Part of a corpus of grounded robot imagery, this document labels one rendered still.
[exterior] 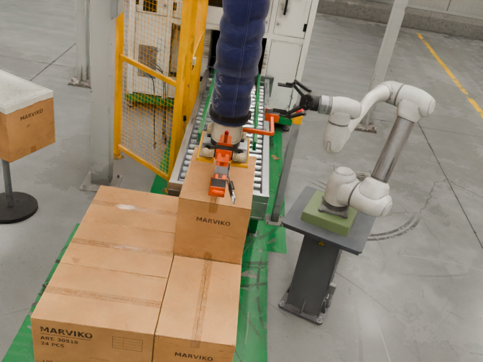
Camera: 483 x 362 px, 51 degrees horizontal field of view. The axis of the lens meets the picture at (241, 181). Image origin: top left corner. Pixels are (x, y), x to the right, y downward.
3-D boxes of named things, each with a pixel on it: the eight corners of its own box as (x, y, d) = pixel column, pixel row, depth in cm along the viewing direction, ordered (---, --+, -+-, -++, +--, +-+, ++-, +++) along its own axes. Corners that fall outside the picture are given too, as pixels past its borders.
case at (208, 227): (189, 197, 350) (195, 146, 329) (246, 207, 350) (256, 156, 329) (172, 253, 299) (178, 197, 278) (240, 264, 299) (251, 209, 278)
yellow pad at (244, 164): (233, 138, 310) (234, 131, 308) (249, 140, 311) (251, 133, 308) (229, 166, 282) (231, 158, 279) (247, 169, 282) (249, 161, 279)
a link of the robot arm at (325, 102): (328, 118, 249) (316, 115, 249) (326, 110, 257) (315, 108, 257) (333, 100, 245) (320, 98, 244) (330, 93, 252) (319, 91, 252)
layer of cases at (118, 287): (100, 231, 368) (100, 184, 347) (237, 251, 371) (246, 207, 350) (35, 370, 266) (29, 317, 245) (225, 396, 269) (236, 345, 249)
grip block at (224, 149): (214, 151, 273) (215, 141, 270) (232, 154, 273) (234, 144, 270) (213, 159, 266) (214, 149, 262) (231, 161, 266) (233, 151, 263)
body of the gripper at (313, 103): (320, 98, 245) (302, 95, 245) (317, 115, 250) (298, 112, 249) (319, 93, 252) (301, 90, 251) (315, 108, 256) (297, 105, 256)
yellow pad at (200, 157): (202, 133, 310) (203, 126, 307) (218, 136, 310) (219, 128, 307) (195, 161, 281) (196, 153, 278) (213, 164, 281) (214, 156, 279)
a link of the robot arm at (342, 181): (331, 189, 322) (339, 159, 311) (357, 202, 313) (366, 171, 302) (318, 199, 311) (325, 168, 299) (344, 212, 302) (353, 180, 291)
